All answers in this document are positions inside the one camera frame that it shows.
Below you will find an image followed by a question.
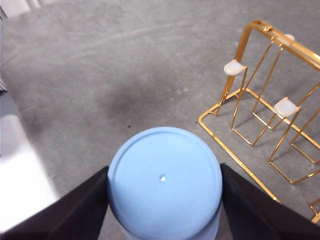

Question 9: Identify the blue ribbed plastic cup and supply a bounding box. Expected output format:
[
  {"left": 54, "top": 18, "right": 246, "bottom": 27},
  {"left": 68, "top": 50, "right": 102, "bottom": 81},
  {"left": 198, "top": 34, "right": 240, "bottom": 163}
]
[{"left": 107, "top": 126, "right": 223, "bottom": 240}]

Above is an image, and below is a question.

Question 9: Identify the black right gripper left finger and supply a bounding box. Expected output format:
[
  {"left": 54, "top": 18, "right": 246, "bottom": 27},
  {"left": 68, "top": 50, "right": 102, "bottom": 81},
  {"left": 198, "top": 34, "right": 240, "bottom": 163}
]
[{"left": 0, "top": 165, "right": 110, "bottom": 240}]

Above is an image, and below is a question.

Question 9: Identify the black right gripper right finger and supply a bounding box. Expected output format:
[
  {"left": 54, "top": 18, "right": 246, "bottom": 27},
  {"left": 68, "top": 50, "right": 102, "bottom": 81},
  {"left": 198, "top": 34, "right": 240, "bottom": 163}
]
[{"left": 220, "top": 162, "right": 320, "bottom": 240}]

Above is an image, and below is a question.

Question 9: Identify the gold wire cup holder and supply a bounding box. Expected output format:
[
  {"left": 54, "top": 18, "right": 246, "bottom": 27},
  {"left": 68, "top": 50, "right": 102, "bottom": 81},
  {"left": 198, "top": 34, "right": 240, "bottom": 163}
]
[{"left": 198, "top": 19, "right": 320, "bottom": 225}]

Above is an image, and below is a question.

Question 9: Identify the white device box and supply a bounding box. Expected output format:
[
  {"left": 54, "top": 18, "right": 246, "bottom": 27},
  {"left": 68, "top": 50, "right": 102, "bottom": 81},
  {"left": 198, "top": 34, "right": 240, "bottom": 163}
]
[{"left": 0, "top": 114, "right": 60, "bottom": 233}]

